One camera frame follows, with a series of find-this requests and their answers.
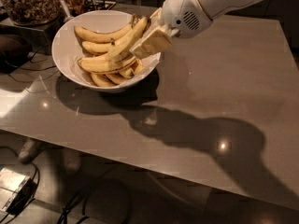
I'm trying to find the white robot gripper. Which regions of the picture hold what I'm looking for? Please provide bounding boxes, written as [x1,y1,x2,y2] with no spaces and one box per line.
[130,0,212,59]

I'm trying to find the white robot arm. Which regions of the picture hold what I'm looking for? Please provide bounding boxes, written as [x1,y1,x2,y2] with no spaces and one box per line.
[130,0,263,59]

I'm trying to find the long yellow banana in bunch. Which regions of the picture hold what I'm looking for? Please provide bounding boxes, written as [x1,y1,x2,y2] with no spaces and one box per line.
[78,54,136,74]

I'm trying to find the white ceramic bowl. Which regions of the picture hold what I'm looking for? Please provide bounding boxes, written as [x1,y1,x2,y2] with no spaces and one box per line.
[51,10,161,93]

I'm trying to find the tray with dark food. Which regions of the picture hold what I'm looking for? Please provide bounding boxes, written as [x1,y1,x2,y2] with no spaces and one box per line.
[65,0,116,17]

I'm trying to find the glass jar of nuts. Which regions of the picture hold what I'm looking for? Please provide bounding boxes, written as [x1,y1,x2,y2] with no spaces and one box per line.
[0,0,60,26]

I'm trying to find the grey sock foot right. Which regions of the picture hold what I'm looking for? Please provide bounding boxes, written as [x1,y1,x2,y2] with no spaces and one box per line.
[63,149,81,175]

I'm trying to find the grey sock foot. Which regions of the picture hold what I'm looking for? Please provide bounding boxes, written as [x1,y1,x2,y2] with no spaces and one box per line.
[18,138,43,164]
[63,149,81,175]

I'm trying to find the grey sock foot left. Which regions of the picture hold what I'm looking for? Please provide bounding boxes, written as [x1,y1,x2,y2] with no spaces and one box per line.
[18,138,43,164]

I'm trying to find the silver box on floor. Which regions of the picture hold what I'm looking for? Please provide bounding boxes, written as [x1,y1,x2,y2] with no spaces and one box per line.
[0,167,32,215]

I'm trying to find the white spoon handle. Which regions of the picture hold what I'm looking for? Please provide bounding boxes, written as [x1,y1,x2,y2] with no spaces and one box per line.
[59,0,74,23]

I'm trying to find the black cables on floor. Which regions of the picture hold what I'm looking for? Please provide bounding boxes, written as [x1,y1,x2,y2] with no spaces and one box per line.
[55,168,134,224]

